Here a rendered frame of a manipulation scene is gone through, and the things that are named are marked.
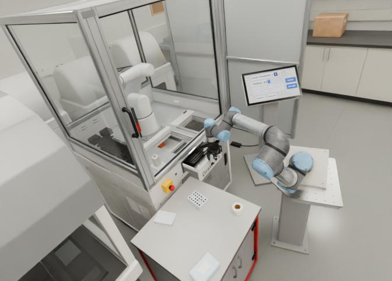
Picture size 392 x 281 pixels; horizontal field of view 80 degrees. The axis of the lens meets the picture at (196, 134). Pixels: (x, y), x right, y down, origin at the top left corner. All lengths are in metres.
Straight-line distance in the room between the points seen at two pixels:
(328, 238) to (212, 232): 1.26
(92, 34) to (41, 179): 0.60
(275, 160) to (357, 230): 1.60
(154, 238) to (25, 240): 0.83
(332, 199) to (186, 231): 0.93
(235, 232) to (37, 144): 1.12
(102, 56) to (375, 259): 2.40
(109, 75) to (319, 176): 1.42
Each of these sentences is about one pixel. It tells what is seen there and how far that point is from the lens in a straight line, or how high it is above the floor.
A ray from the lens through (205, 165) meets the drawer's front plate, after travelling 1.68.
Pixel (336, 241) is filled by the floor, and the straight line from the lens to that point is 2.50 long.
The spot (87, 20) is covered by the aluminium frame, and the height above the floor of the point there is 1.95.
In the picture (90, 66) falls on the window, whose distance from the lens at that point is 1.24.
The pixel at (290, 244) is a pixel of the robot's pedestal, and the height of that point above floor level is 0.02.
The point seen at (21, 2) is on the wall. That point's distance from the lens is 4.36.
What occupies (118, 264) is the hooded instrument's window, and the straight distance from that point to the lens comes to 1.29.
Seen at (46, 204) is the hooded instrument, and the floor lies 1.52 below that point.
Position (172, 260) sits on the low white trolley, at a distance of 1.48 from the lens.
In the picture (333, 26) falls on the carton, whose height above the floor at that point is 1.06.
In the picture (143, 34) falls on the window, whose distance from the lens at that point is 1.31.
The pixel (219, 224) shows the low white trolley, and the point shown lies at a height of 0.76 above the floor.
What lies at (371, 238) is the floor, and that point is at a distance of 2.62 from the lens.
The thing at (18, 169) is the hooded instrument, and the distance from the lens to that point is 0.87.
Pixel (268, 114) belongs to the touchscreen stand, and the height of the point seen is 0.76.
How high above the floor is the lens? 2.05
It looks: 35 degrees down
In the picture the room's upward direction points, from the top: 10 degrees counter-clockwise
